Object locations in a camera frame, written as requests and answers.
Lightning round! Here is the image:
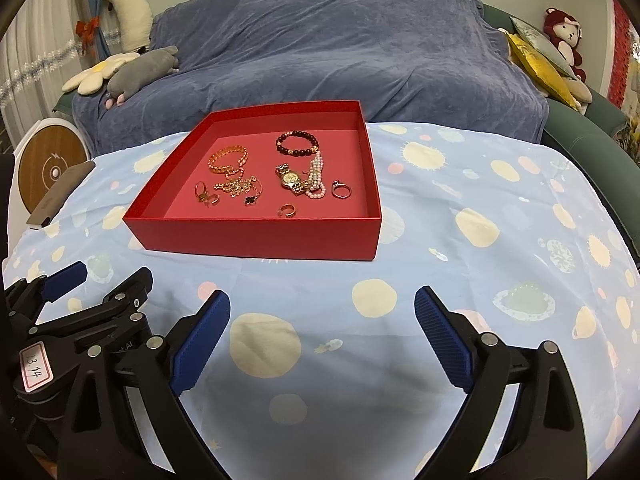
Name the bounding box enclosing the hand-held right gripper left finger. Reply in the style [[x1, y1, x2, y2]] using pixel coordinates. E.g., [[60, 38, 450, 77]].
[[56, 289, 232, 480]]

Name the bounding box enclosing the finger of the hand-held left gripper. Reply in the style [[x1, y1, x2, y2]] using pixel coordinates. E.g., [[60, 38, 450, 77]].
[[5, 261, 88, 321], [27, 267, 153, 341]]

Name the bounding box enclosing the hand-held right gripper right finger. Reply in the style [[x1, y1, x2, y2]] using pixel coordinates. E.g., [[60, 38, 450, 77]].
[[414, 285, 588, 480]]

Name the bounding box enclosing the red cardboard box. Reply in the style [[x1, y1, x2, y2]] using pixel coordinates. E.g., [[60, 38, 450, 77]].
[[123, 100, 383, 263]]

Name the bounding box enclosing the gold ring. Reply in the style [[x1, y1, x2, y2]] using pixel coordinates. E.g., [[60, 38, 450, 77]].
[[194, 182, 219, 207]]

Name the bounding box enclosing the gold clover pendant necklace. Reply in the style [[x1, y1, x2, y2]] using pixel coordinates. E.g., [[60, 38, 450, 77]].
[[214, 175, 265, 207]]

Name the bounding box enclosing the gold wristwatch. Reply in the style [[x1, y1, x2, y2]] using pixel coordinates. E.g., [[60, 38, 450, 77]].
[[274, 162, 307, 197]]

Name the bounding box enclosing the pearl bracelet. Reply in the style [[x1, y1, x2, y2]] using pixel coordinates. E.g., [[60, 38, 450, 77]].
[[304, 154, 328, 200]]

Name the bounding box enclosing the light blue planet-print cloth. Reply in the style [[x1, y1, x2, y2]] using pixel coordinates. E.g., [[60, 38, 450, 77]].
[[0, 122, 640, 480]]

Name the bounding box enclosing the brown flat pad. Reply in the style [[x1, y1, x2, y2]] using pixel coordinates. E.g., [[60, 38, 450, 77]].
[[25, 160, 97, 231]]

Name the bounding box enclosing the white round wooden-faced device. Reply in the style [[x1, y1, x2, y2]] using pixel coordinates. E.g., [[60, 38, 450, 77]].
[[11, 116, 91, 216]]

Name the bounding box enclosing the gold bangle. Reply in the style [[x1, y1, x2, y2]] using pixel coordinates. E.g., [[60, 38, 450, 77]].
[[208, 146, 249, 175]]

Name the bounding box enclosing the cream flower plush cushion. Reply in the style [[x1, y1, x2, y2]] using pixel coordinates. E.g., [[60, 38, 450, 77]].
[[62, 52, 141, 95]]

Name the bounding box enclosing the white sheer curtain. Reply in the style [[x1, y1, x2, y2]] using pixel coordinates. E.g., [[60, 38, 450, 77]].
[[0, 0, 83, 126]]

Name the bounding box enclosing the grey plush toy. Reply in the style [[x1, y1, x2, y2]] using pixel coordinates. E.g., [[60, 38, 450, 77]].
[[106, 45, 180, 106]]

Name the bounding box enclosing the green sofa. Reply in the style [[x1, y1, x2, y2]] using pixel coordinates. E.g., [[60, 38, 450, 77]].
[[480, 4, 640, 266]]

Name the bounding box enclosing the red curtain bow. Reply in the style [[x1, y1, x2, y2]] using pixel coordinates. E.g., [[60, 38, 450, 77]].
[[75, 16, 101, 43]]

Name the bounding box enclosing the white long plush toy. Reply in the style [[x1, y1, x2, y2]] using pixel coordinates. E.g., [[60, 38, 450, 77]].
[[104, 0, 153, 53]]

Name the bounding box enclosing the yellow shiny cushion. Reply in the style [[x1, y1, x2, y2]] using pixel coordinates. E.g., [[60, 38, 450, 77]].
[[505, 30, 581, 108]]

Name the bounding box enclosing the blue velvet sofa blanket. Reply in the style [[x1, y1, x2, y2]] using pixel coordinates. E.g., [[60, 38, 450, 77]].
[[71, 0, 550, 158]]

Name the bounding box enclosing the silver grey cushion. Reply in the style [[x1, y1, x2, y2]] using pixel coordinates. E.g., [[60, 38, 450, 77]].
[[510, 16, 576, 78]]

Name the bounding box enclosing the red monkey plush toy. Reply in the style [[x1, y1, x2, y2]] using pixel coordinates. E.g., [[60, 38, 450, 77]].
[[544, 7, 587, 83]]

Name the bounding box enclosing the red paper hanging decoration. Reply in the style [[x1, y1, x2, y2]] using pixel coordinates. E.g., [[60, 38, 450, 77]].
[[609, 2, 633, 108]]

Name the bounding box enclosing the dark bead bracelet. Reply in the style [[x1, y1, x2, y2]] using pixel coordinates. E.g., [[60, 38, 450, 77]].
[[275, 130, 319, 158]]

